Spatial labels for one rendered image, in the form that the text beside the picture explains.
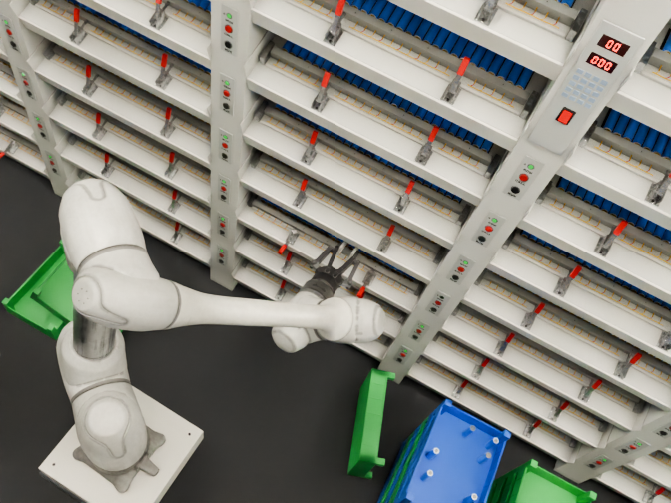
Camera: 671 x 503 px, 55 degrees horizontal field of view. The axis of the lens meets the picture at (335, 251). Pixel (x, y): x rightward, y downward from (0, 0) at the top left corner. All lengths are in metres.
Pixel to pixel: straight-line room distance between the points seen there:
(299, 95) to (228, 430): 1.18
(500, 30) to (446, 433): 1.14
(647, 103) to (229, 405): 1.59
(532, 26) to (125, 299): 0.85
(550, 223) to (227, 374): 1.27
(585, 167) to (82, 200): 0.96
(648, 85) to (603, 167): 0.20
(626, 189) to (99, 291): 0.99
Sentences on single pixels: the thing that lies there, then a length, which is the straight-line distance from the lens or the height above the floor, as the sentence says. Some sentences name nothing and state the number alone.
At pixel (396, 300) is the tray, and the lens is 1.92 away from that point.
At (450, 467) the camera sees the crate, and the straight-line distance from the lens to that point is 1.89.
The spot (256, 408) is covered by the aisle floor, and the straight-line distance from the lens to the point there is 2.25.
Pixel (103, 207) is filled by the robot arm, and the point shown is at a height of 1.10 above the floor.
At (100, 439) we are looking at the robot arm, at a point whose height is 0.53.
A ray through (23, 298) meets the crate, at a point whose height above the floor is 0.00.
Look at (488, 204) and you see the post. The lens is 1.46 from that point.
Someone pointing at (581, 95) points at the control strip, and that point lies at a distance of 1.21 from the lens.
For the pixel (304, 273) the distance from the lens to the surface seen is 2.11.
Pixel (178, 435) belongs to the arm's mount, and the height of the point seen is 0.27.
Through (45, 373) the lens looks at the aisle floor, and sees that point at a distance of 2.35.
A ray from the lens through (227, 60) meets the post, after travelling 1.55.
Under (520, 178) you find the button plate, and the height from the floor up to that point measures 1.18.
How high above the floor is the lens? 2.15
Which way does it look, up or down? 57 degrees down
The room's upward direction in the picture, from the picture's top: 18 degrees clockwise
